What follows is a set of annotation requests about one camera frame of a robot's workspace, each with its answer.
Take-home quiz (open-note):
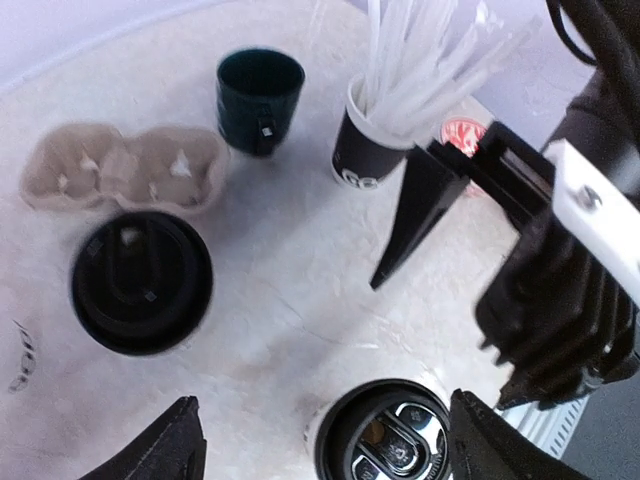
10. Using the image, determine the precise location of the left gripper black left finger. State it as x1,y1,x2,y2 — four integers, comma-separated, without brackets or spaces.
83,396,207,480

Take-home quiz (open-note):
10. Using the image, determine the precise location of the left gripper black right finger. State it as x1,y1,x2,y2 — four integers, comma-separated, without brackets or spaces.
449,389,585,480

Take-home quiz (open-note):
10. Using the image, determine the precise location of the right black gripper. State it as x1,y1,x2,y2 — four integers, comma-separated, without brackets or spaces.
370,121,555,290

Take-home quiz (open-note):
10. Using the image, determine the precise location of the black cup lid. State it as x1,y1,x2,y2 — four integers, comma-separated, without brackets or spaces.
309,378,451,480
70,211,214,356

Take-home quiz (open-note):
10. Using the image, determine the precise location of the single white paper cup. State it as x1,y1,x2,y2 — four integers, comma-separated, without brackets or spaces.
1,280,202,404

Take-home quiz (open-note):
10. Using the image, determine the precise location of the brown cardboard cup carrier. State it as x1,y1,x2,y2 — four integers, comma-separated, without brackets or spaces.
20,123,231,217

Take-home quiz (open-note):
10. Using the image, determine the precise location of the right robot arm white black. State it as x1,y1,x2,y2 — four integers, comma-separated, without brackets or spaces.
370,1,639,410

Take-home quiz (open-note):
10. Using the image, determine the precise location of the red white patterned bowl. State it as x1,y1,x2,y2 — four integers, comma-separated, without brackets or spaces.
437,110,495,158

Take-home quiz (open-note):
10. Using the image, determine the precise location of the black cup holding straws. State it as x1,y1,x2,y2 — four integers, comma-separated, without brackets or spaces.
331,74,415,190

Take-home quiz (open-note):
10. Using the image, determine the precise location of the stack of black cup sleeves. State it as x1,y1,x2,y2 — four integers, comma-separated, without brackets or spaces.
217,48,306,157

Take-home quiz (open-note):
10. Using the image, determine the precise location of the aluminium front frame rail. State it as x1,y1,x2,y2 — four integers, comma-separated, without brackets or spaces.
495,396,589,459

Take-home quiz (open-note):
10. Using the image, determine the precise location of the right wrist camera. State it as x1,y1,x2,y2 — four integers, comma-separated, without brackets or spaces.
544,139,639,300

